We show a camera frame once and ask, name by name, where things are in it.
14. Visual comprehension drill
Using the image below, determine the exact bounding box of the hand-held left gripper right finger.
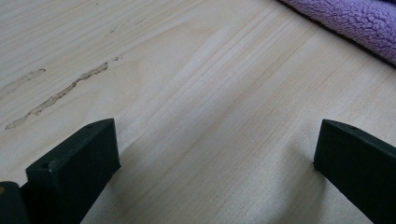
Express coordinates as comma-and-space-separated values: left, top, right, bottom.
313, 119, 396, 224

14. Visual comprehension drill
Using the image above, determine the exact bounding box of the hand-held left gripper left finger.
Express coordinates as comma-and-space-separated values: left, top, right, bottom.
25, 118, 122, 224

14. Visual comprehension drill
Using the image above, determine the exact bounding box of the black and purple fleece cloth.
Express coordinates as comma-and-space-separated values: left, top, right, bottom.
277, 0, 396, 68

